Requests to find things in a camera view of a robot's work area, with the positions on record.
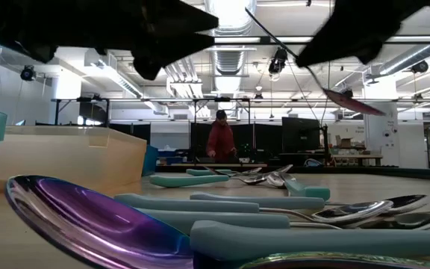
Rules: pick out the white building column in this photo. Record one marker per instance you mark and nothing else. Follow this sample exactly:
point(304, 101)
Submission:
point(381, 142)

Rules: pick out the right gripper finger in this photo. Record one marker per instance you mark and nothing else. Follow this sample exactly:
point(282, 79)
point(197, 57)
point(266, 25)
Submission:
point(371, 37)
point(342, 18)

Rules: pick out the black partition panel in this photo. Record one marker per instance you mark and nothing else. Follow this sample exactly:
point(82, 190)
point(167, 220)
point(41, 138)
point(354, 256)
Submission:
point(263, 142)
point(133, 132)

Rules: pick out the silver slanted ceiling duct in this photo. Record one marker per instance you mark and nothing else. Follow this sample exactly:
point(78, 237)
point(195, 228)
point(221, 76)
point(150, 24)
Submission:
point(405, 60)

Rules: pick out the silver round ceiling duct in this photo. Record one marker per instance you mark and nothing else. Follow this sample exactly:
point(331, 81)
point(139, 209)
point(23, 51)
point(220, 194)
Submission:
point(230, 60)

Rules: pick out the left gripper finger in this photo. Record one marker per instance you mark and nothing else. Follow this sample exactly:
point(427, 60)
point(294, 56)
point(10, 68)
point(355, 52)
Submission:
point(177, 18)
point(159, 52)

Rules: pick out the translucent orange bin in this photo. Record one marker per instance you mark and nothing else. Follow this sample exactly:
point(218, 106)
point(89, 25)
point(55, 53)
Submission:
point(69, 160)

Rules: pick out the white blue rounded device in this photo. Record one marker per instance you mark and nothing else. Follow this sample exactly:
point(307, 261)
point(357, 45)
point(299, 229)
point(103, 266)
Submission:
point(314, 163)

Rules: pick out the wooden workbench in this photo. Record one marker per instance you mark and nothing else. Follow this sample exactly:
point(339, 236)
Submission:
point(357, 157)

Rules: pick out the black background monitor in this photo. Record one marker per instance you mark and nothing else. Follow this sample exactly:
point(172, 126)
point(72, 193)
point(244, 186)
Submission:
point(301, 134)

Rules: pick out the black ceiling mounted camera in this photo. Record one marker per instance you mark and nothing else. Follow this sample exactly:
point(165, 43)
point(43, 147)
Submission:
point(420, 66)
point(346, 92)
point(28, 73)
point(278, 60)

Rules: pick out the iridescent purple spoon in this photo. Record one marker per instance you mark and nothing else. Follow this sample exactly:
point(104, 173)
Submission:
point(284, 169)
point(353, 102)
point(88, 224)

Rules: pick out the black framed workstation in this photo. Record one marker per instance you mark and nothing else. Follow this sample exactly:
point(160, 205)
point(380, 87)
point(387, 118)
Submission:
point(93, 112)

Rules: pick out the cardboard box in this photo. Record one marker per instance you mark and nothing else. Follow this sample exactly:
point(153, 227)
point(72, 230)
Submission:
point(345, 142)

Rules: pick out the person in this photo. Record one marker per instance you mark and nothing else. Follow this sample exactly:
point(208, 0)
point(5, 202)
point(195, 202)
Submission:
point(220, 142)

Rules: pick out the blue plastic bin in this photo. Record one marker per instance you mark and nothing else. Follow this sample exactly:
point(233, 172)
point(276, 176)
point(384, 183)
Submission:
point(150, 160)

